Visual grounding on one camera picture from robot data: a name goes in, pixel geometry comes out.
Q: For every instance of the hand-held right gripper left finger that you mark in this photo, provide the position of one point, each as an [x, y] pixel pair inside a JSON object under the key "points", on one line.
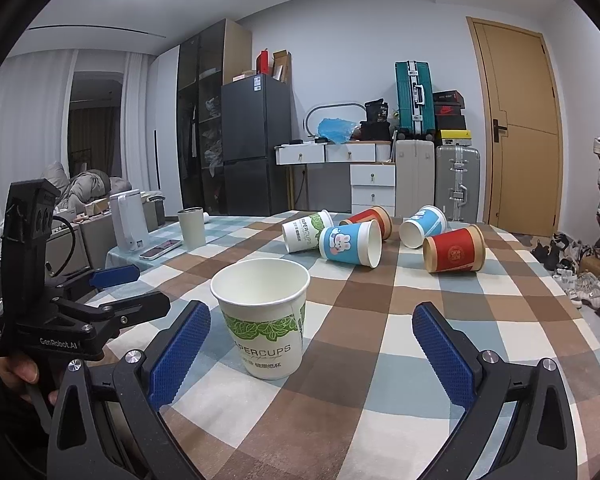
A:
{"points": [[180, 355]]}

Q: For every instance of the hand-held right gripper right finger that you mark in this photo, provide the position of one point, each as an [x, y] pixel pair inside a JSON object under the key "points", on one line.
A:
{"points": [[442, 355]]}

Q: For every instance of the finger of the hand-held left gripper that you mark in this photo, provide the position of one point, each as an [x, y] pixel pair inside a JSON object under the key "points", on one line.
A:
{"points": [[116, 276], [140, 305]]}

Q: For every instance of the green leaf paper cup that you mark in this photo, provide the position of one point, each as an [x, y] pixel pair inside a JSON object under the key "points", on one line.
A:
{"points": [[262, 305], [305, 232]]}

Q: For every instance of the red paper cup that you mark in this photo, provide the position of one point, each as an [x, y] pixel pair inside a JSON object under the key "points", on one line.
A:
{"points": [[455, 252], [370, 217]]}

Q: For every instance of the blue bunny paper cup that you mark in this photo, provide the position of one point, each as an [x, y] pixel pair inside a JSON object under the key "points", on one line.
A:
{"points": [[422, 227], [347, 242]]}

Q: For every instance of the person's left hand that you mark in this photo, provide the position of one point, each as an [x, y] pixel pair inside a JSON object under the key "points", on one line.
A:
{"points": [[22, 372]]}

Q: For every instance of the white smartphone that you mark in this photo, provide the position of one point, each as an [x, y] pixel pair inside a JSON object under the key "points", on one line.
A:
{"points": [[160, 249]]}

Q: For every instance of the white electric kettle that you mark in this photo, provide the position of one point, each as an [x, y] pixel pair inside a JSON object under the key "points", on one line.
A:
{"points": [[128, 220]]}

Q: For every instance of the grey storage box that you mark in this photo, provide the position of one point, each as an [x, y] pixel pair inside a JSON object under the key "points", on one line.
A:
{"points": [[155, 212]]}

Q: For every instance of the checked tablecloth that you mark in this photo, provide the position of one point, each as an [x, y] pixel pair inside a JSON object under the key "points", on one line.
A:
{"points": [[365, 345]]}

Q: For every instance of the pale green tumbler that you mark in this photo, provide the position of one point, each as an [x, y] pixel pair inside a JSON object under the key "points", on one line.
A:
{"points": [[192, 230]]}

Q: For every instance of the grey jacket pile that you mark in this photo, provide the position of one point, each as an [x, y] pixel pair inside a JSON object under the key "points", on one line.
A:
{"points": [[87, 182]]}

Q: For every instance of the white curtain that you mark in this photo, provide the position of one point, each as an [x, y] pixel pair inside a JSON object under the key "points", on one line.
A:
{"points": [[136, 120], [25, 125]]}

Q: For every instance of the pile of shoes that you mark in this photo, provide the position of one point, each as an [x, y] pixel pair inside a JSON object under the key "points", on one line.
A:
{"points": [[572, 270]]}

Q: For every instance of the white wardrobe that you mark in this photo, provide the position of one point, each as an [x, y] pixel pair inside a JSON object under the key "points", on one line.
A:
{"points": [[165, 120]]}

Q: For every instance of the silver suitcase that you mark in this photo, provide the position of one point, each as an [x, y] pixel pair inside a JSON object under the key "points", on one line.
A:
{"points": [[457, 180]]}

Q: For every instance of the beige suitcase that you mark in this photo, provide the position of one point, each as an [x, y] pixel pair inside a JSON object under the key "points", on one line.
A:
{"points": [[415, 177]]}

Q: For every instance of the dark glass cabinet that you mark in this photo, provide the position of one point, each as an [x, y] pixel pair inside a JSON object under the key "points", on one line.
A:
{"points": [[205, 120]]}

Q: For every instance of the white drawer desk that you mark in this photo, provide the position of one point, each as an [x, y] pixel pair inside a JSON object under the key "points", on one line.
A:
{"points": [[372, 180]]}

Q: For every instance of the dark grey fridge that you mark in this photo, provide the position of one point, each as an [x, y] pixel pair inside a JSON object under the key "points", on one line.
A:
{"points": [[255, 145]]}

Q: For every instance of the yellow shoe box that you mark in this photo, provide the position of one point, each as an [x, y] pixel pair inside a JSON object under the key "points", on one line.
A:
{"points": [[456, 137]]}

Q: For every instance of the black shoe box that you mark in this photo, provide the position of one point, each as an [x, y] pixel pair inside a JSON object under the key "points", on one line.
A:
{"points": [[451, 122], [448, 96]]}

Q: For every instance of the black bag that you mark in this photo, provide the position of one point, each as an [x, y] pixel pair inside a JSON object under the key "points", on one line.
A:
{"points": [[377, 131]]}

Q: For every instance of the wooden door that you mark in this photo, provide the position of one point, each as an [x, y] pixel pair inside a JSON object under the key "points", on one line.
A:
{"points": [[520, 125]]}

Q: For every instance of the blue plastic bag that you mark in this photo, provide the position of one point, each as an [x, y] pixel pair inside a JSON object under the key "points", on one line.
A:
{"points": [[337, 131]]}

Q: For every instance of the black packet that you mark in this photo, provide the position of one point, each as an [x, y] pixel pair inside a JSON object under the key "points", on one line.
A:
{"points": [[377, 111]]}

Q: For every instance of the teal suitcase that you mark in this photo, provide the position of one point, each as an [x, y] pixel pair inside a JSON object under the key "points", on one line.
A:
{"points": [[414, 100]]}

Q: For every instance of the cardboard box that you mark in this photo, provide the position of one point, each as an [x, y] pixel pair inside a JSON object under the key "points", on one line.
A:
{"points": [[282, 66]]}

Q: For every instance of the rounded mirror frame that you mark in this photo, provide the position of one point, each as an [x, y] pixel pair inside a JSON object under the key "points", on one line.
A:
{"points": [[325, 106]]}

